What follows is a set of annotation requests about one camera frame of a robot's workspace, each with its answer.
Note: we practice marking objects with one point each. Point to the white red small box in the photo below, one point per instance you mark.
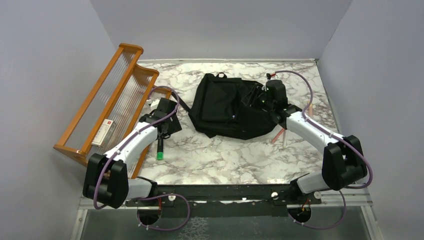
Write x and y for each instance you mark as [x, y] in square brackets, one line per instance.
[104, 133]

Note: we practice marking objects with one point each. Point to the yellow highlighter pen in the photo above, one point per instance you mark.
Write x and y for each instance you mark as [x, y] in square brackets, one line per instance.
[311, 110]

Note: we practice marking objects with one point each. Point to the orange pencil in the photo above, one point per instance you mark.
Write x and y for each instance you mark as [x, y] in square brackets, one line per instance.
[277, 135]

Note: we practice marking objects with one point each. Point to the green black marker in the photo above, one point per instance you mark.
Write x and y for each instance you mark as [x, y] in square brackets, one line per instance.
[160, 149]

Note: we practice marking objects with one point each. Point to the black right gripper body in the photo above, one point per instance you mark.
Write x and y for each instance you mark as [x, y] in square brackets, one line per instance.
[268, 105]

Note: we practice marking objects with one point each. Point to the orange wooden rack shelf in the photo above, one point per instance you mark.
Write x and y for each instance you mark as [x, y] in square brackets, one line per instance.
[120, 94]

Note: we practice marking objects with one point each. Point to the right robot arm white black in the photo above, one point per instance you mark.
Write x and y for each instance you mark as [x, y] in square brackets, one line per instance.
[343, 161]

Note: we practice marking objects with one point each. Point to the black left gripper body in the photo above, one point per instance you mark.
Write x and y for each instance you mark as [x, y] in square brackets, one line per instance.
[173, 126]

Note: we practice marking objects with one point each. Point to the black student backpack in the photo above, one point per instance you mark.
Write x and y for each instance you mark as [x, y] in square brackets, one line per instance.
[228, 107]

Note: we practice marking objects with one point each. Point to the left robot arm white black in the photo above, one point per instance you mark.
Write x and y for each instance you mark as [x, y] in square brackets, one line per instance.
[107, 181]

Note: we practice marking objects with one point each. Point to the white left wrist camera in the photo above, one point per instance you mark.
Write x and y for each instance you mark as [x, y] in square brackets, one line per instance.
[154, 104]

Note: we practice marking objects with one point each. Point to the black metal base rail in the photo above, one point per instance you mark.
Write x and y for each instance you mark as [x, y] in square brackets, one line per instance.
[223, 200]

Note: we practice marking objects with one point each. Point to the white pencil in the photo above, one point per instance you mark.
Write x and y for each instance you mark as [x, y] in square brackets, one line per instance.
[284, 138]

